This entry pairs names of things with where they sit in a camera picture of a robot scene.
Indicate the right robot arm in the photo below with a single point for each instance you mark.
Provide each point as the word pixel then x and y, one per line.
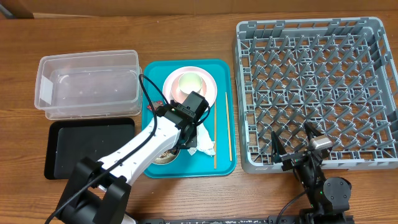
pixel 328 197

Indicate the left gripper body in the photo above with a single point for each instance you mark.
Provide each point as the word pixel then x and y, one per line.
pixel 192 141

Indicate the black plastic tray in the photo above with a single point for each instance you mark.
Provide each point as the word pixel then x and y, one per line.
pixel 71 141

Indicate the left wooden chopstick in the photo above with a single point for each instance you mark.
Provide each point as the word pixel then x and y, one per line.
pixel 215 135

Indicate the grey dishwasher rack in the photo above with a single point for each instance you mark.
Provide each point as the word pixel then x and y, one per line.
pixel 337 74

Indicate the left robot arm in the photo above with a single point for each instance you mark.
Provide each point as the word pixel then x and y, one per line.
pixel 98 191

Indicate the teal serving tray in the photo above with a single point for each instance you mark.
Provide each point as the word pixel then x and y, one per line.
pixel 200 164

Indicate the white napkin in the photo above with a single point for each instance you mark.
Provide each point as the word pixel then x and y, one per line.
pixel 204 142

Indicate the wooden chopstick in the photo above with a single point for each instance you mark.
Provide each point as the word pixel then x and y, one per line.
pixel 215 135
pixel 228 127

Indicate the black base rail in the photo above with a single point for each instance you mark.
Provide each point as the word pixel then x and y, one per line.
pixel 285 219

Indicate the red foil snack wrapper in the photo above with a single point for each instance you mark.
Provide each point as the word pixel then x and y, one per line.
pixel 154 105

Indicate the white paper cup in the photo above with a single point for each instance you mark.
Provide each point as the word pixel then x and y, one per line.
pixel 190 82

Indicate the clear plastic storage bin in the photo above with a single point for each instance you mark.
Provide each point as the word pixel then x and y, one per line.
pixel 89 85

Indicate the grey metal bowl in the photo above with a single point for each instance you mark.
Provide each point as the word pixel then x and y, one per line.
pixel 161 163

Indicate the small pink saucer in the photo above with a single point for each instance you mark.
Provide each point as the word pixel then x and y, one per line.
pixel 179 96

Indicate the spilled rice and food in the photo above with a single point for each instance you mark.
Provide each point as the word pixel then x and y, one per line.
pixel 168 155

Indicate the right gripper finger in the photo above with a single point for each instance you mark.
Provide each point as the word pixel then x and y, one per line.
pixel 278 149
pixel 311 131

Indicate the right wooden chopstick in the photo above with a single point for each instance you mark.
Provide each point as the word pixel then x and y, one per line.
pixel 228 127

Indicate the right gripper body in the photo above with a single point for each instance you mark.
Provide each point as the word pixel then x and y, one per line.
pixel 297 157

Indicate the large pink plate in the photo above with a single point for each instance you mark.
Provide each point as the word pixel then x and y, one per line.
pixel 211 87

